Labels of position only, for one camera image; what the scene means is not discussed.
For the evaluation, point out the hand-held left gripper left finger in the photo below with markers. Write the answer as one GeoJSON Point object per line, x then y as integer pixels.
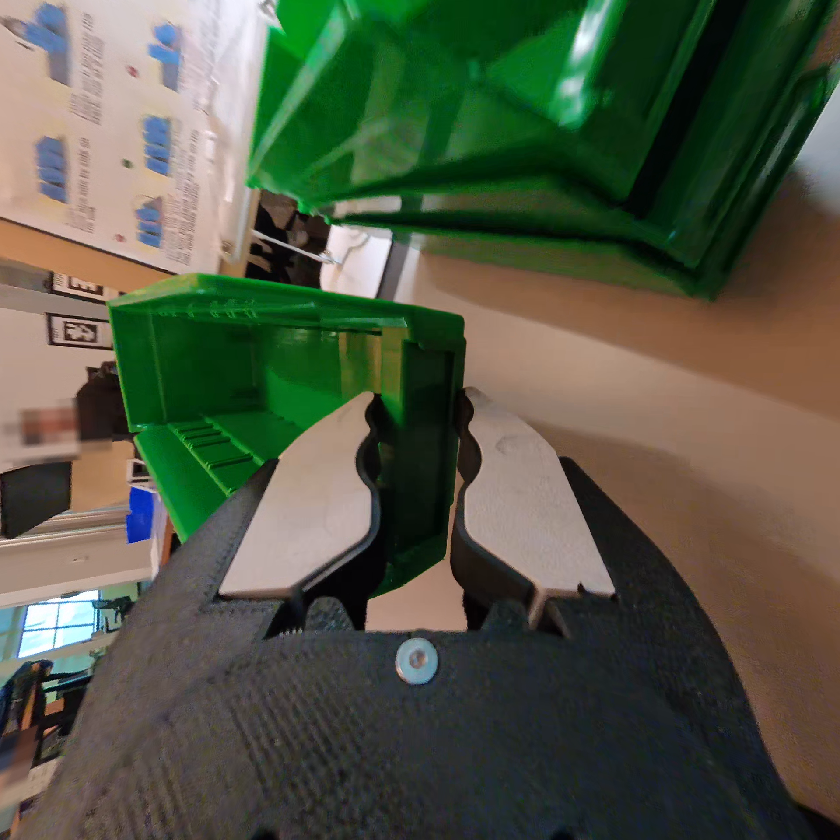
{"type": "Point", "coordinates": [315, 512]}

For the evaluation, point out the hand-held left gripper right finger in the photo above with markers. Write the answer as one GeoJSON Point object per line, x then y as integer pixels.
{"type": "Point", "coordinates": [525, 518]}

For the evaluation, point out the green plastic bin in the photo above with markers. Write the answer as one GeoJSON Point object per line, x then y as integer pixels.
{"type": "Point", "coordinates": [577, 270]}
{"type": "Point", "coordinates": [197, 367]}
{"type": "Point", "coordinates": [426, 98]}
{"type": "Point", "coordinates": [499, 226]}

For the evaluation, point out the blue plastic bin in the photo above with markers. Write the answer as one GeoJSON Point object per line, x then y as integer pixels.
{"type": "Point", "coordinates": [141, 518]}

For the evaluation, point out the black monitor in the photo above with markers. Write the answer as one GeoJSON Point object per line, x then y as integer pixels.
{"type": "Point", "coordinates": [33, 499]}

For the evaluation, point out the black white marker sign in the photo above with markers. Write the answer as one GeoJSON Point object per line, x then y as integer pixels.
{"type": "Point", "coordinates": [79, 285]}
{"type": "Point", "coordinates": [79, 331]}

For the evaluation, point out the white instruction sheet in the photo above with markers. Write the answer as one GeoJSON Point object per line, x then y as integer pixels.
{"type": "Point", "coordinates": [98, 98]}

